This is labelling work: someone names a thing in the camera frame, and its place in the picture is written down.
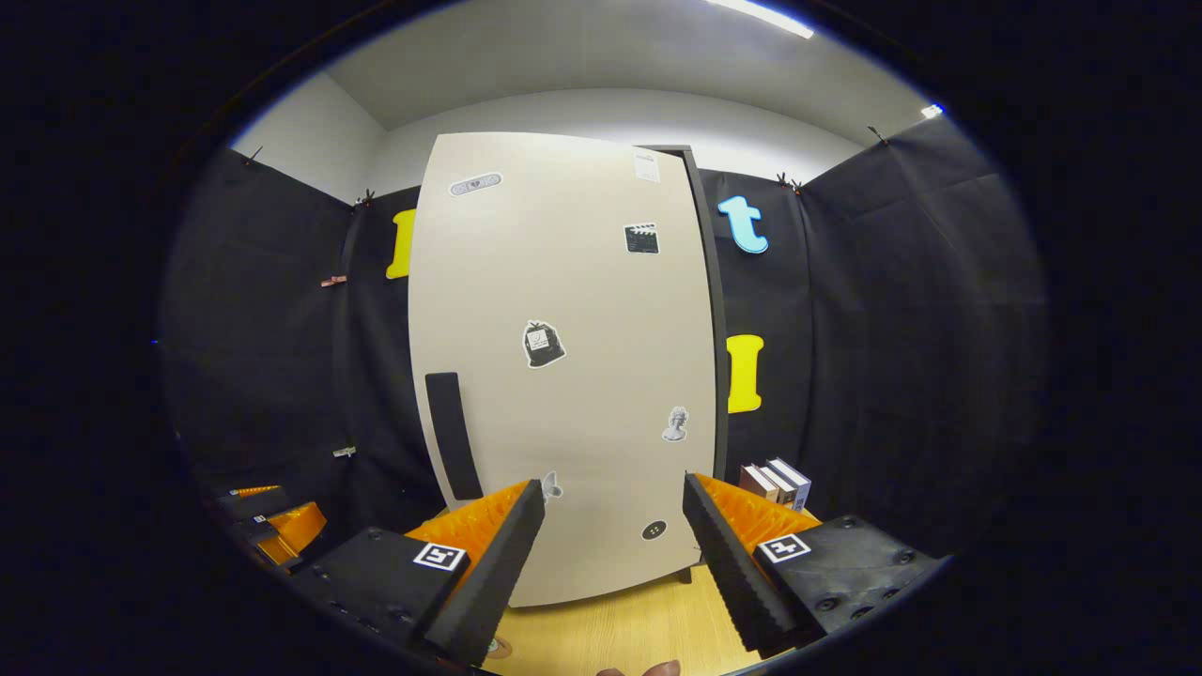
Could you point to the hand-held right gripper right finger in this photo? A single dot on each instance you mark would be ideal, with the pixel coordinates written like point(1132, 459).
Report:
point(737, 582)

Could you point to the long ceiling light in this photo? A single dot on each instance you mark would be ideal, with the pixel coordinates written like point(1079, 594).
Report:
point(761, 17)

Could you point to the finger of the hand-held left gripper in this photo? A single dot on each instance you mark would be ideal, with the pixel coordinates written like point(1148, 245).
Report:
point(254, 491)
point(296, 526)

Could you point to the brown book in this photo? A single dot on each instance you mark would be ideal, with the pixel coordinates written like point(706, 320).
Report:
point(756, 483)

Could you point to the small ceiling light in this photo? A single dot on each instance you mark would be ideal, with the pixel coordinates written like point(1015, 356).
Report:
point(932, 111)

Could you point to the black clip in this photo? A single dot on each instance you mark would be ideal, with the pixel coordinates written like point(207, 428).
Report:
point(877, 135)
point(787, 181)
point(365, 197)
point(253, 155)

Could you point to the black backdrop cloth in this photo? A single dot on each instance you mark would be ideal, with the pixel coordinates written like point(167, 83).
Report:
point(892, 329)

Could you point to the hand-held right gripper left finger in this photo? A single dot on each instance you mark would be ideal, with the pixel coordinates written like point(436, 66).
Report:
point(493, 582)

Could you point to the beige cabinet door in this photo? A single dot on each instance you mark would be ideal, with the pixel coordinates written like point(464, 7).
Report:
point(563, 282)

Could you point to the dark book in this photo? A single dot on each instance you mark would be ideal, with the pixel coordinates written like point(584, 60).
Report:
point(778, 483)

